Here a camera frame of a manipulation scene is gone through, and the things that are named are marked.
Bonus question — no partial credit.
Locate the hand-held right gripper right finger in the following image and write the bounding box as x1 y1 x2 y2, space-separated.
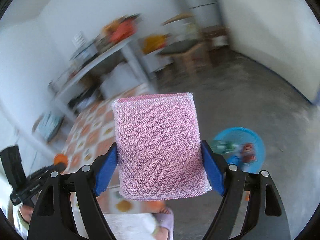
201 140 292 240

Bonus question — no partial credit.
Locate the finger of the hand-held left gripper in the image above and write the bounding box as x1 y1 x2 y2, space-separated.
26 164 65 181

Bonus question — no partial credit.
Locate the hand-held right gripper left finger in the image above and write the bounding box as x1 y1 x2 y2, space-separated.
27 142 119 240

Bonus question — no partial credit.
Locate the blue plastic basket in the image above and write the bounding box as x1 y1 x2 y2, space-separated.
212 127 266 174

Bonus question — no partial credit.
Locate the pink mesh sponge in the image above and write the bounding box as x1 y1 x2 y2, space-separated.
112 92 213 202

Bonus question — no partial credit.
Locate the person's left hand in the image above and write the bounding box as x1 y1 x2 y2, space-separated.
17 204 34 224

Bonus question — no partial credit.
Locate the patterned tablecloth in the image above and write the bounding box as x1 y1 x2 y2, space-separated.
61 84 165 214

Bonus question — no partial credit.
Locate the wooden chair with cushion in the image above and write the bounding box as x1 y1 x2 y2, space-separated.
31 110 65 143

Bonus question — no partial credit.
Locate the floral cushion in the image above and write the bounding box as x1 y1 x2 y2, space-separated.
37 112 63 140

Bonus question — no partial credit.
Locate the white fluffy blanket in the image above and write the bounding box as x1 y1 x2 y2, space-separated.
104 212 160 240

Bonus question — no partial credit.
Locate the white side table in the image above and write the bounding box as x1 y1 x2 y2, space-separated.
47 36 157 115

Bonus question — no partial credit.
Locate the wooden chair with dark seat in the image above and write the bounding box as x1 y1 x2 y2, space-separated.
157 12 208 74

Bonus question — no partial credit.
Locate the stack of steel cups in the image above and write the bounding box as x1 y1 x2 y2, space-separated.
72 31 87 48

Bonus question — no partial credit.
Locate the dark wooden stool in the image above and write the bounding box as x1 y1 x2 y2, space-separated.
202 25 229 65

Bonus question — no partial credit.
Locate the yellow plastic bag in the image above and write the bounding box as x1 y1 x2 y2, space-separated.
142 34 168 54

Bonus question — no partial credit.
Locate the orange plastic bag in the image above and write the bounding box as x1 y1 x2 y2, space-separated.
104 17 137 43

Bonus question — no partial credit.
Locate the white mattress with blue edge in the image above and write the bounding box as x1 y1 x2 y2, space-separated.
212 0 320 103

